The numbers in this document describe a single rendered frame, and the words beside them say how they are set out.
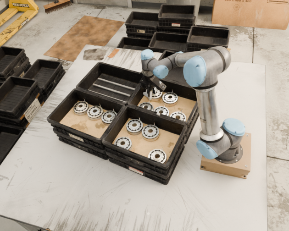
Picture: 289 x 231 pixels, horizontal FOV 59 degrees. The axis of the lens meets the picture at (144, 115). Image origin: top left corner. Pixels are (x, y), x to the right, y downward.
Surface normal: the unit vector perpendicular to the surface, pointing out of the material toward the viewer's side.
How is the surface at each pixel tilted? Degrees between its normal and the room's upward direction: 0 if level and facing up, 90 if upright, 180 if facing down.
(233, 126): 10
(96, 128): 0
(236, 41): 0
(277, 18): 72
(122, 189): 0
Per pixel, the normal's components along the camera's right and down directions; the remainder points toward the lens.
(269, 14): -0.30, 0.52
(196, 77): -0.87, 0.32
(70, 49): -0.07, -0.64
